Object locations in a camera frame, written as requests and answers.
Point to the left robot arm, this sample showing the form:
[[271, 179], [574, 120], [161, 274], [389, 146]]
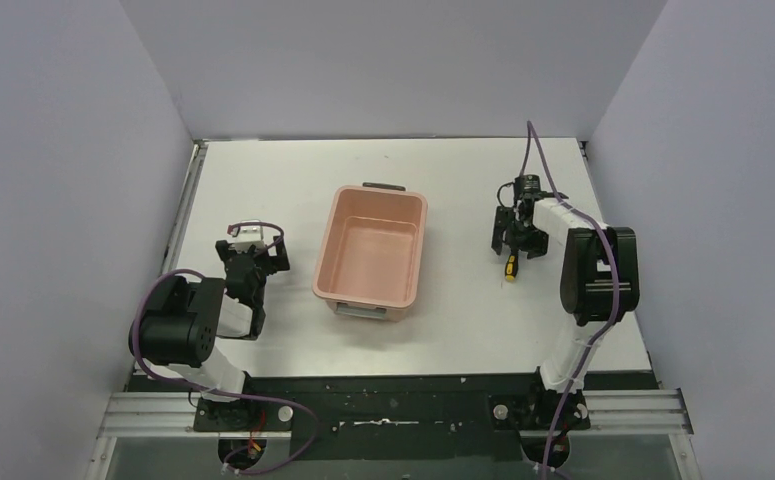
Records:
[[180, 319]]

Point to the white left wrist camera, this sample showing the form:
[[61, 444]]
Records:
[[247, 234]]

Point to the aluminium table edge rail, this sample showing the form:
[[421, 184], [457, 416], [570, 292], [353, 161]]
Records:
[[189, 189]]

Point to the yellow black screwdriver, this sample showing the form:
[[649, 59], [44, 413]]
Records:
[[511, 268]]

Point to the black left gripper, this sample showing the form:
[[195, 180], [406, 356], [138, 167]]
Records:
[[252, 256]]

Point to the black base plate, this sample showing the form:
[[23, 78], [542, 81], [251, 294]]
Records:
[[493, 410]]

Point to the pink plastic bin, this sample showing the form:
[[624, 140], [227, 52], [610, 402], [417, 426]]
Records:
[[370, 256]]

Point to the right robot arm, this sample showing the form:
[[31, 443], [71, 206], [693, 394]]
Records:
[[599, 284]]

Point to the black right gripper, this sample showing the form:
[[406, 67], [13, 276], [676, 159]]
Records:
[[516, 234]]

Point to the aluminium front rail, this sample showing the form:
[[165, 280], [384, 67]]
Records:
[[167, 415]]

